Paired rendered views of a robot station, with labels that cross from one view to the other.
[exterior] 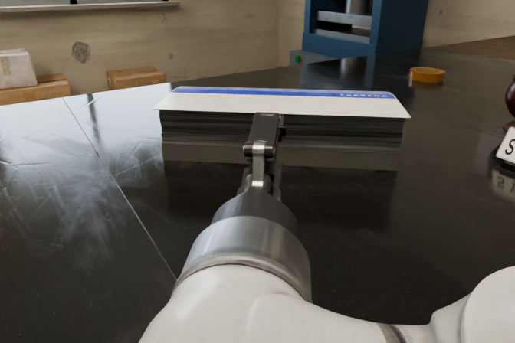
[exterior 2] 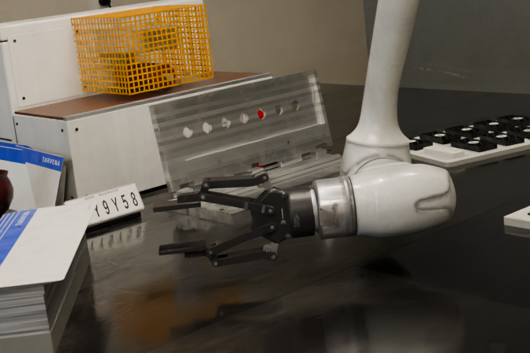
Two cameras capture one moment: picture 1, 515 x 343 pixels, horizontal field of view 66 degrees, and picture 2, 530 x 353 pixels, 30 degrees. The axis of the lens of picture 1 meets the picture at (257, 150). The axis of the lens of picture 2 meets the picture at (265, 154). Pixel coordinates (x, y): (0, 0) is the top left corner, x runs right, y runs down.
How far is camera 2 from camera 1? 150 cm
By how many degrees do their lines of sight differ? 92
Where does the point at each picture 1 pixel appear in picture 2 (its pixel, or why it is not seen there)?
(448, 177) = (103, 247)
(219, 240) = (334, 183)
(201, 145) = (58, 313)
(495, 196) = (136, 235)
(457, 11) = not seen: outside the picture
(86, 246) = (240, 338)
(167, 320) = (380, 178)
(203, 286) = (363, 177)
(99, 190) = not seen: outside the picture
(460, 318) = (367, 146)
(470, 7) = not seen: outside the picture
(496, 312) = (372, 137)
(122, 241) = (229, 328)
